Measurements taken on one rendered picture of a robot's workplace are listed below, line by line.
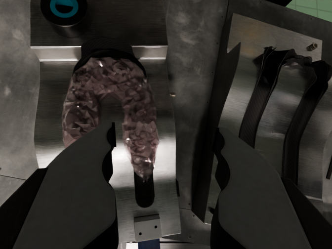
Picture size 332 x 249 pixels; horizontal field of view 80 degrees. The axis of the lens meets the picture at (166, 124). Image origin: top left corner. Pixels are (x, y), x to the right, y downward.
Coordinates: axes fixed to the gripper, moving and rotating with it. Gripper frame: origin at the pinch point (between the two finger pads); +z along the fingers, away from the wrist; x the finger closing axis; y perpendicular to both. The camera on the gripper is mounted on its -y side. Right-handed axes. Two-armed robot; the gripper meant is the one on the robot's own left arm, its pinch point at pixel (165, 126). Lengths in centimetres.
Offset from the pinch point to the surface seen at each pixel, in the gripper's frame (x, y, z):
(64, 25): -17.6, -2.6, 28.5
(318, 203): 35.1, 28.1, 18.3
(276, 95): 24.2, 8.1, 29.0
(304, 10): 114, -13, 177
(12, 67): -35, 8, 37
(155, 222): -0.1, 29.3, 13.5
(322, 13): 131, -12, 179
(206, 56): 11.8, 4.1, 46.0
